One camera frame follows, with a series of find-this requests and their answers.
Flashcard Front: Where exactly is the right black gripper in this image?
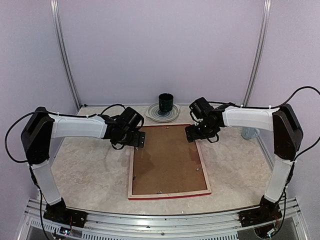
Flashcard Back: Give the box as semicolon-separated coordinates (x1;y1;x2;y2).
185;120;217;143

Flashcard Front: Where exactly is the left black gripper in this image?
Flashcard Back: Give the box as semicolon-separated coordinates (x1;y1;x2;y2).
112;129;146;148

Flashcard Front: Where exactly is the brown cardboard backing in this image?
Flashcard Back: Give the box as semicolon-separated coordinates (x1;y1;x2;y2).
131;125;209;195

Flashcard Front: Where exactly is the red wooden picture frame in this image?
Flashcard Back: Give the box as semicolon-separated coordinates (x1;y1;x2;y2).
127;123;213;201

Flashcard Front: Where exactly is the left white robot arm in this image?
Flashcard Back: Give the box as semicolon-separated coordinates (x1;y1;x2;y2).
21;106;146;223

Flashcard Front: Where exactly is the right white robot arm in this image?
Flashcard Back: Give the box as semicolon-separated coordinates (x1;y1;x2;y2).
185;97;304;222

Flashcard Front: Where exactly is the white striped ceramic plate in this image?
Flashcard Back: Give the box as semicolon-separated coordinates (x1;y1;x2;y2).
145;103;180;123

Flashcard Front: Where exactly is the dark green cup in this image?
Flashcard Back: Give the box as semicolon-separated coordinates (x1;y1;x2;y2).
158;93;174;113

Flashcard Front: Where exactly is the light blue mug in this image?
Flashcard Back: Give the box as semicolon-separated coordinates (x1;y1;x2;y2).
241;127;260;140

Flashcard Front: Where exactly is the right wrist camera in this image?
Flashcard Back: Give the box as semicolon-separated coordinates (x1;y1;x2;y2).
189;111;200;126

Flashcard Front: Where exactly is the right aluminium corner post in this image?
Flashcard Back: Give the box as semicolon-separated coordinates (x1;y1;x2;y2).
242;0;272;106

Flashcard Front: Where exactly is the aluminium corner post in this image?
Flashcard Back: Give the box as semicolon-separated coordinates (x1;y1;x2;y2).
242;0;272;106
50;0;82;110

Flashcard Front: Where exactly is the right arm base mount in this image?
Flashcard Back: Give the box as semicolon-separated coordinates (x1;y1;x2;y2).
238;195;283;240

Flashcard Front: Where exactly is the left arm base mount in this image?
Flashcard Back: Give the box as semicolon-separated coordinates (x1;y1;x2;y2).
43;198;88;228

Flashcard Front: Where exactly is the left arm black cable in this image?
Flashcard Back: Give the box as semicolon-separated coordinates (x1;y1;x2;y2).
4;103;128;240

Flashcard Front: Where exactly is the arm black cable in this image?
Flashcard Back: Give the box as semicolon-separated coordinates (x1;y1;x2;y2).
207;86;320;236
4;103;128;240

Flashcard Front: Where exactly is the aluminium front rail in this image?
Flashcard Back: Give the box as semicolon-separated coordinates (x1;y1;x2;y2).
16;196;311;240

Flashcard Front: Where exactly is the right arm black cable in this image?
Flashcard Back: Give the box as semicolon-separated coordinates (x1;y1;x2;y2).
207;86;320;236

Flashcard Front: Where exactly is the left aluminium corner post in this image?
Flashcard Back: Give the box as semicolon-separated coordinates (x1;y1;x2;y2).
50;0;82;110

